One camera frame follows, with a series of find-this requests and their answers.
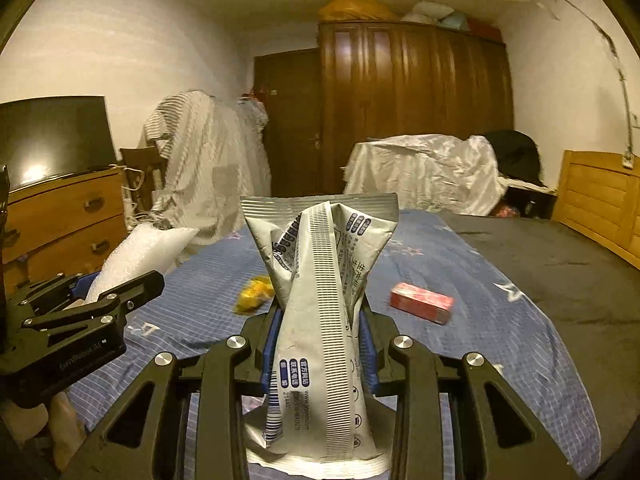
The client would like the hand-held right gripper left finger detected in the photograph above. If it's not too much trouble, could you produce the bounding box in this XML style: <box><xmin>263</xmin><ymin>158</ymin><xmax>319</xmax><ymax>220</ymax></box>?
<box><xmin>60</xmin><ymin>305</ymin><xmax>281</xmax><ymax>480</ymax></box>

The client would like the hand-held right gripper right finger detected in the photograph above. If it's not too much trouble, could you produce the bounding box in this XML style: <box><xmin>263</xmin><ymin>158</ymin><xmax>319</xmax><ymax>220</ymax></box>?
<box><xmin>357</xmin><ymin>300</ymin><xmax>586</xmax><ymax>480</ymax></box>

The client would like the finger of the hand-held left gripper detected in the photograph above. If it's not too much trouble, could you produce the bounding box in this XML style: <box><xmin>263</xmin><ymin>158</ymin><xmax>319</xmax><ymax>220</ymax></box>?
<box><xmin>7</xmin><ymin>271</ymin><xmax>101</xmax><ymax>311</ymax></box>
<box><xmin>22</xmin><ymin>270</ymin><xmax>166</xmax><ymax>333</ymax></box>

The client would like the white bubble wrap bag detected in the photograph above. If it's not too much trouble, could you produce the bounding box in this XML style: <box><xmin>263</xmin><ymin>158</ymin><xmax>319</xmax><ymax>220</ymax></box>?
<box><xmin>85</xmin><ymin>224</ymin><xmax>200</xmax><ymax>303</ymax></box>

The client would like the silver printed packet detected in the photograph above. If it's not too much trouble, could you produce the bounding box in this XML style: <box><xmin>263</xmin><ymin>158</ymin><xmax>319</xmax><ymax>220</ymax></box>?
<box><xmin>239</xmin><ymin>192</ymin><xmax>401</xmax><ymax>478</ymax></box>

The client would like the person's left hand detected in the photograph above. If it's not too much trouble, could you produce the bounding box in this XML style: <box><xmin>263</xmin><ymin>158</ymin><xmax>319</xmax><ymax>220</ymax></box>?
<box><xmin>10</xmin><ymin>392</ymin><xmax>88</xmax><ymax>443</ymax></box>

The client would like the yellow snack wrapper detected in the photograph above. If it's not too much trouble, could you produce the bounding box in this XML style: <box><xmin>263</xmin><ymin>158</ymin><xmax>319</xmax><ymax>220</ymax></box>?
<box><xmin>235</xmin><ymin>275</ymin><xmax>275</xmax><ymax>316</ymax></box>

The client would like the pink red carton box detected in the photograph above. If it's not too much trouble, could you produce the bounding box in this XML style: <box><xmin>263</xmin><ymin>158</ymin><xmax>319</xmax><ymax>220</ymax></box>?
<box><xmin>390</xmin><ymin>282</ymin><xmax>456</xmax><ymax>326</ymax></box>

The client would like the wooden dresser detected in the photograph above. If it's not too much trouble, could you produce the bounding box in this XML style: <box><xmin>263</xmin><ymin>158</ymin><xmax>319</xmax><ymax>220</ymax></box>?
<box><xmin>0</xmin><ymin>167</ymin><xmax>128</xmax><ymax>291</ymax></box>

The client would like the wooden chair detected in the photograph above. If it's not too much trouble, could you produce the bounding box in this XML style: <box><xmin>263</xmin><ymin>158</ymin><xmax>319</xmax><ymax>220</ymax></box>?
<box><xmin>119</xmin><ymin>147</ymin><xmax>166</xmax><ymax>211</ymax></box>

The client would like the black flat screen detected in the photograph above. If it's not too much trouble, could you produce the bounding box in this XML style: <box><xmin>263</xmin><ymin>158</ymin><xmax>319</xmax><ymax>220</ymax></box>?
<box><xmin>0</xmin><ymin>95</ymin><xmax>115</xmax><ymax>193</ymax></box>

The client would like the grey striped cloth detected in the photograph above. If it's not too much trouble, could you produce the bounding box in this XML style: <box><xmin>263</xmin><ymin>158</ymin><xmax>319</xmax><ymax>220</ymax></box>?
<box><xmin>142</xmin><ymin>90</ymin><xmax>273</xmax><ymax>248</ymax></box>

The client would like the silver cloth cover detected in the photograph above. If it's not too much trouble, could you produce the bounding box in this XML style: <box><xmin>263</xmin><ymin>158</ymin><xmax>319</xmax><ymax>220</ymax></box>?
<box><xmin>344</xmin><ymin>134</ymin><xmax>508</xmax><ymax>217</ymax></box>

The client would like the dark wooden door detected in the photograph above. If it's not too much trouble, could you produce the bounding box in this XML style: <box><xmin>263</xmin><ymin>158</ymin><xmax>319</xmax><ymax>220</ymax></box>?
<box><xmin>252</xmin><ymin>49</ymin><xmax>323</xmax><ymax>196</ymax></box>

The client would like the black clothing pile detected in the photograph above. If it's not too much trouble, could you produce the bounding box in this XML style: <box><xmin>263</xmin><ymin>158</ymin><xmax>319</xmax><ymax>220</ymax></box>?
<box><xmin>482</xmin><ymin>129</ymin><xmax>543</xmax><ymax>186</ymax></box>

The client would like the dark wooden wardrobe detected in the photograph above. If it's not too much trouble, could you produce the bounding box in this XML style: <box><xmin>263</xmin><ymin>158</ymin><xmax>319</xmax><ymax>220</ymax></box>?
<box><xmin>317</xmin><ymin>19</ymin><xmax>516</xmax><ymax>196</ymax></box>

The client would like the wooden headboard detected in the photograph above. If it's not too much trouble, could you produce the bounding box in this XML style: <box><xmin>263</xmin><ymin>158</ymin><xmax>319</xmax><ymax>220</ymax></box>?
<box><xmin>552</xmin><ymin>149</ymin><xmax>640</xmax><ymax>266</ymax></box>

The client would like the light blue pillow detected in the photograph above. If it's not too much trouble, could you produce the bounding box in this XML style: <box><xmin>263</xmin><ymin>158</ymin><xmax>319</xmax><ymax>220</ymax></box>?
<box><xmin>440</xmin><ymin>12</ymin><xmax>473</xmax><ymax>31</ymax></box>

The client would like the red storage box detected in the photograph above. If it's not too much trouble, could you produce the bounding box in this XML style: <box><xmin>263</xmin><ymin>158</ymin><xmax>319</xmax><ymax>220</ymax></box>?
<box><xmin>467</xmin><ymin>17</ymin><xmax>503</xmax><ymax>43</ymax></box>

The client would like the orange bag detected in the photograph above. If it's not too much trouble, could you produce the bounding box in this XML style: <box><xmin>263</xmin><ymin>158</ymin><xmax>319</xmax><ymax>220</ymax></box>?
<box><xmin>318</xmin><ymin>0</ymin><xmax>398</xmax><ymax>22</ymax></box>

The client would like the white pillow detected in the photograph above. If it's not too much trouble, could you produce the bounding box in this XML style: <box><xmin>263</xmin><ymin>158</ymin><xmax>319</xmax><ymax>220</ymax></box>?
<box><xmin>400</xmin><ymin>1</ymin><xmax>456</xmax><ymax>23</ymax></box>

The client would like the bundle of white cables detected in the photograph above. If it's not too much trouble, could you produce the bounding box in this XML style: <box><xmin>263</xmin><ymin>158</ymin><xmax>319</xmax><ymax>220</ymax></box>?
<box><xmin>122</xmin><ymin>165</ymin><xmax>151</xmax><ymax>226</ymax></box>

